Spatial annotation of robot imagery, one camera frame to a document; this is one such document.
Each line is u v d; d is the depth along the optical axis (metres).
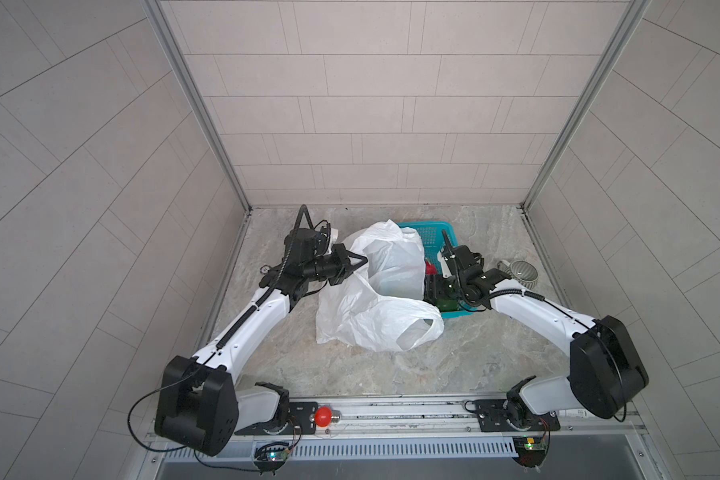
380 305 0.65
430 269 0.90
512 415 0.63
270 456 0.64
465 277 0.65
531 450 0.68
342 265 0.66
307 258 0.63
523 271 0.96
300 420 0.71
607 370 0.41
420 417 0.72
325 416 0.69
